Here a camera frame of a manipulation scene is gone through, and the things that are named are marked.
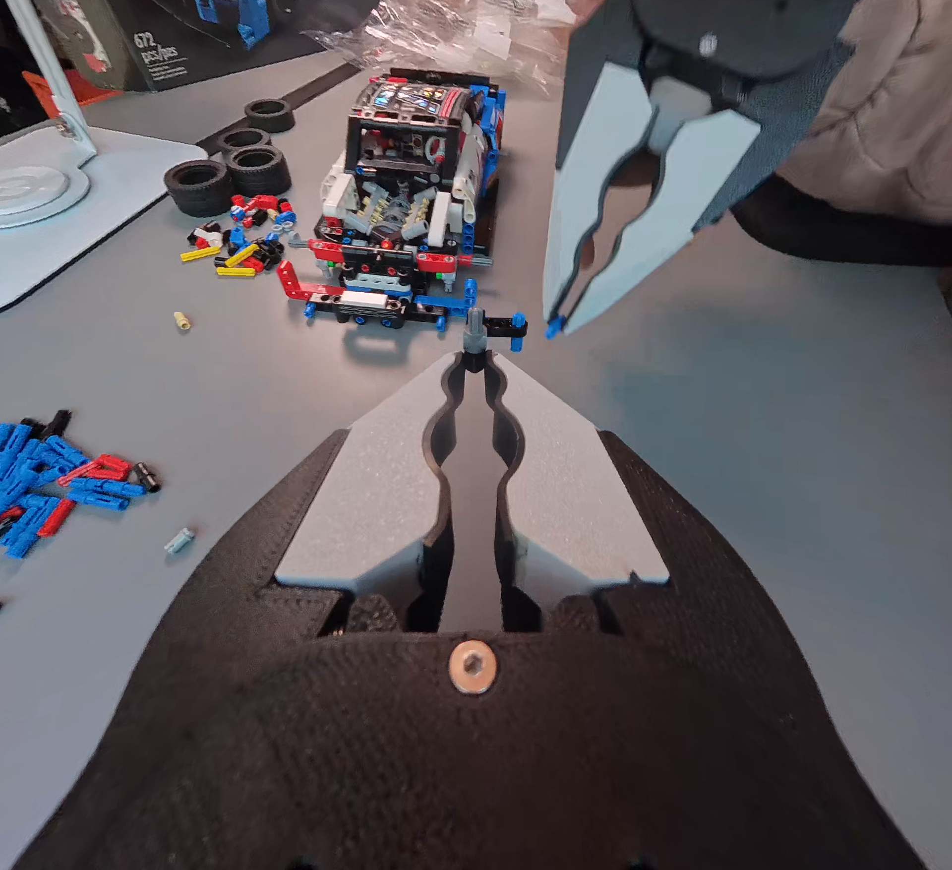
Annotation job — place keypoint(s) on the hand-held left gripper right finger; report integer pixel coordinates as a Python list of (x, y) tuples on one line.
[(587, 513)]

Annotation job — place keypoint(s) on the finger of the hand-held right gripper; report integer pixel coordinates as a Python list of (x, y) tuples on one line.
[(684, 193), (587, 156)]

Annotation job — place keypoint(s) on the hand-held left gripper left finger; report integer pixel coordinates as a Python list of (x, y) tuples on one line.
[(357, 513)]

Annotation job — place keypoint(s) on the person's right forearm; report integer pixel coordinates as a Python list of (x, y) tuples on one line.
[(877, 66)]

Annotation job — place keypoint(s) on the grey desk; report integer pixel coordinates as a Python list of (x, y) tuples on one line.
[(706, 401)]

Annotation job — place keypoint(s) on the person's right hand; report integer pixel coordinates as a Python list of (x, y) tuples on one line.
[(639, 174)]

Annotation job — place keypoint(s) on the pile of clear plastic bags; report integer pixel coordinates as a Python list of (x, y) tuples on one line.
[(483, 14)]

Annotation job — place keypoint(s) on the small grey brick pin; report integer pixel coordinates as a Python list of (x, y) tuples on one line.
[(179, 540)]

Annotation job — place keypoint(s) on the toy brick race car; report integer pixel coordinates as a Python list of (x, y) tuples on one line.
[(409, 200)]

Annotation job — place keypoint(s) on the heap of assorted loose bricks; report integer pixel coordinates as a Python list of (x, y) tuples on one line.
[(238, 237)]

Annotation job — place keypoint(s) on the pile of blue red pins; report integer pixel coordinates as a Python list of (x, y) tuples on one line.
[(44, 483)]

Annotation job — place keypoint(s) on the white monitor base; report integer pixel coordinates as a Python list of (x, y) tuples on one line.
[(111, 178)]

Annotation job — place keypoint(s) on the orange flat object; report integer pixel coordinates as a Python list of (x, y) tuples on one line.
[(74, 87)]

